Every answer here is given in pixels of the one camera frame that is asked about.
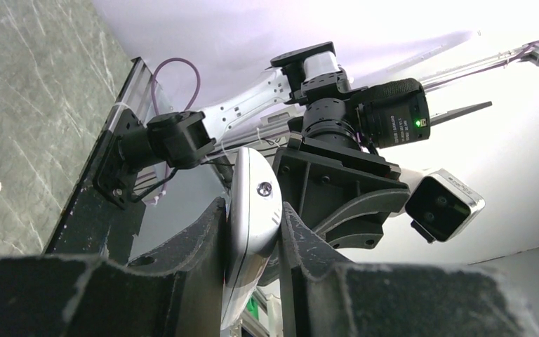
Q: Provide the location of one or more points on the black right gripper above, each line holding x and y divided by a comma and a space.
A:
338, 190

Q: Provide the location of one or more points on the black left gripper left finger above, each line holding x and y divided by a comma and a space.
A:
172, 290

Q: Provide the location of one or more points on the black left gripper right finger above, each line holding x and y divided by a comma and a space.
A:
323, 293

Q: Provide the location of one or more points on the white remote control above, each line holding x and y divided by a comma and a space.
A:
254, 220

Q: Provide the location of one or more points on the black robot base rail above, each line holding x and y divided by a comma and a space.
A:
102, 215

